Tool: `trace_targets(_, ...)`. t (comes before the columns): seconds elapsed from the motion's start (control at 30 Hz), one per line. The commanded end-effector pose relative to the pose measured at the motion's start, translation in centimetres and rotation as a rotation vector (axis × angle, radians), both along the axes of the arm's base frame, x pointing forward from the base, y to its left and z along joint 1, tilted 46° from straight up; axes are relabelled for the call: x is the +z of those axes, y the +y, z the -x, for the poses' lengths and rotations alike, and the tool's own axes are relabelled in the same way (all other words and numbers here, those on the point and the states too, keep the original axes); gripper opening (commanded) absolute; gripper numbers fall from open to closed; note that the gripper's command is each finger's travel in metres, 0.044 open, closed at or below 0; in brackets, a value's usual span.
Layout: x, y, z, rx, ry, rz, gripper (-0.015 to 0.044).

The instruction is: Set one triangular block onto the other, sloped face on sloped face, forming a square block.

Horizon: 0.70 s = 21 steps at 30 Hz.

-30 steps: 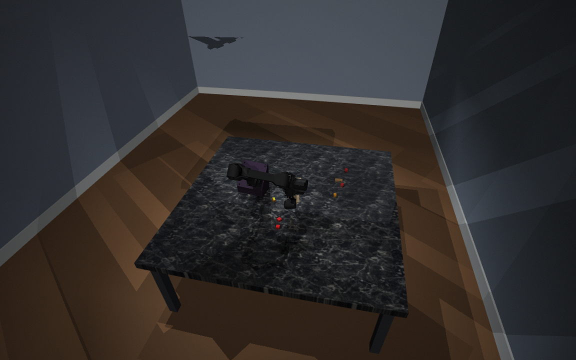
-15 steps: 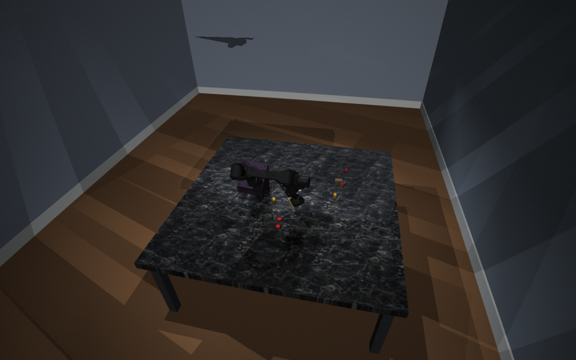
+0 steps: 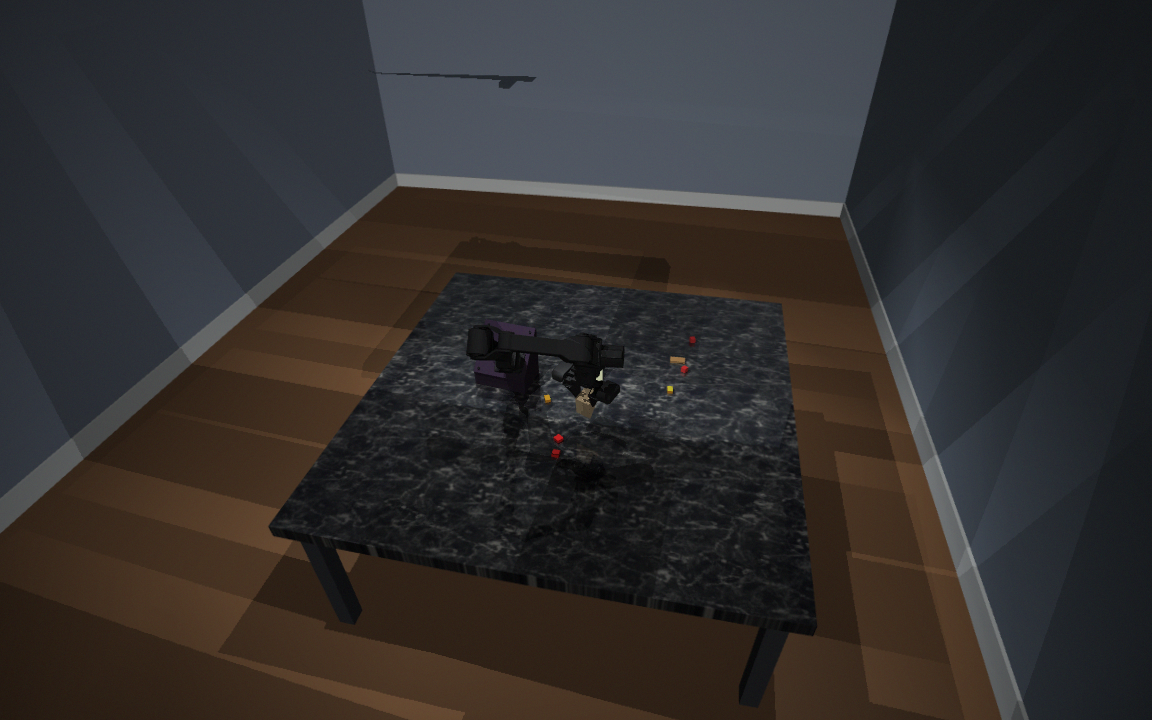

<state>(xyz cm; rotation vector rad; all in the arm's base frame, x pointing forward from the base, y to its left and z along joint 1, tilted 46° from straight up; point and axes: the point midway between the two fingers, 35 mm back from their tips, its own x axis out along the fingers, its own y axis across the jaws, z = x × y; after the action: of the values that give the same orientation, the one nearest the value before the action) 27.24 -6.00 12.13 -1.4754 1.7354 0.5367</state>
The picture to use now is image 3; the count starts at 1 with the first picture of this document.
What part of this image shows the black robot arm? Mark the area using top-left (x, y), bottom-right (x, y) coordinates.
top-left (467, 325), bottom-right (626, 378)

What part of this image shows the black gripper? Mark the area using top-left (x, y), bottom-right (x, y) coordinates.
top-left (552, 361), bottom-right (620, 407)

